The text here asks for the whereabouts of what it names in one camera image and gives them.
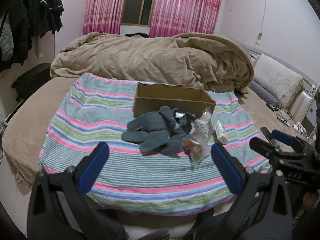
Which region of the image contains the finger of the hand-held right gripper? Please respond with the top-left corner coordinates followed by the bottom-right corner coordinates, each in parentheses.
top-left (271, 129), bottom-right (314, 155)
top-left (249, 127), bottom-right (288, 165)

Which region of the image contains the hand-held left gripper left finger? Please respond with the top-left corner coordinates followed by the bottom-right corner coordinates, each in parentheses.
top-left (27, 142), bottom-right (125, 240)

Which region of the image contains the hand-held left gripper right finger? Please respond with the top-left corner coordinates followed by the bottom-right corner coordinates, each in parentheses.
top-left (211, 143), bottom-right (293, 240)

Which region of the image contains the cotton swab bag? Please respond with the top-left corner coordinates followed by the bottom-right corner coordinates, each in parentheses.
top-left (194, 107), bottom-right (215, 140)

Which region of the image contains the black white patterned sock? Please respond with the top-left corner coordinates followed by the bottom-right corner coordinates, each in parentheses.
top-left (174, 109), bottom-right (197, 133)

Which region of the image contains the brown cardboard box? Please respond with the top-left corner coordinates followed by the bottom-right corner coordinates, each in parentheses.
top-left (133, 82), bottom-right (216, 120)

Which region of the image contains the white bedside cabinet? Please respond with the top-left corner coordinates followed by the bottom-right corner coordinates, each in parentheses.
top-left (290, 87), bottom-right (318, 130)

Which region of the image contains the clear snack packet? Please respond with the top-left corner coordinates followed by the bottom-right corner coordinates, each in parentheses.
top-left (180, 134), bottom-right (212, 171)

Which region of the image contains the small cream carton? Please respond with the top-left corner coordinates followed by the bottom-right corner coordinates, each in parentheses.
top-left (214, 120), bottom-right (229, 145)

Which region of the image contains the grey pillow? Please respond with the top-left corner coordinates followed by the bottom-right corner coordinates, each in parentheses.
top-left (249, 80), bottom-right (280, 108)

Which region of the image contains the striped blanket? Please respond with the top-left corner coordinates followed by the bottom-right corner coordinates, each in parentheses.
top-left (37, 72), bottom-right (272, 217)

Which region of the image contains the flower print pillow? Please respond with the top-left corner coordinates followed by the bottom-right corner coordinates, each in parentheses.
top-left (253, 54), bottom-right (305, 108)

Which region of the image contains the grey metal headboard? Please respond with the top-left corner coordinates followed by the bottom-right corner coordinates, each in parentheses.
top-left (244, 44), bottom-right (320, 88)

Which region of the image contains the black suitcase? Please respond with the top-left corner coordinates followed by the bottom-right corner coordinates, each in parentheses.
top-left (11, 63), bottom-right (54, 103)

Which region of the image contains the beige duvet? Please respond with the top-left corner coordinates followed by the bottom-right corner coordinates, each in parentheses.
top-left (50, 32), bottom-right (255, 95)

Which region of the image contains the olive hanging garment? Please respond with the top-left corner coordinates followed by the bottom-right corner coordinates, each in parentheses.
top-left (31, 33), bottom-right (45, 59)

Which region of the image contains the dark cloth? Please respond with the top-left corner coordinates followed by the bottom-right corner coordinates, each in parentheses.
top-left (125, 32), bottom-right (151, 39)

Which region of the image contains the pink curtain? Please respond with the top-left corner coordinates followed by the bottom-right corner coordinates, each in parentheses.
top-left (83, 0), bottom-right (131, 35)
top-left (149, 0), bottom-right (225, 38)

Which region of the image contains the grey quilted garment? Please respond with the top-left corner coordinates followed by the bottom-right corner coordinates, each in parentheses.
top-left (1, 14), bottom-right (15, 62)

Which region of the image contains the black hanging coat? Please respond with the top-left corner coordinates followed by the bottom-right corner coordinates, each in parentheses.
top-left (0, 0), bottom-right (34, 73)

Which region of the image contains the window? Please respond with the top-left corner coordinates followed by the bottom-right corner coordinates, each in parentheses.
top-left (121, 0), bottom-right (160, 27)

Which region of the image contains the black hanging jacket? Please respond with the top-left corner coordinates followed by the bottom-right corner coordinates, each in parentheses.
top-left (19, 0), bottom-right (64, 38)

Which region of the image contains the black cable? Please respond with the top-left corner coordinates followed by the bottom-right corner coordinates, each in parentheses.
top-left (266, 102), bottom-right (297, 126)

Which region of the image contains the white wall cable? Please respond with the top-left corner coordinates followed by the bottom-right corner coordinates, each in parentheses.
top-left (255, 0), bottom-right (268, 48)

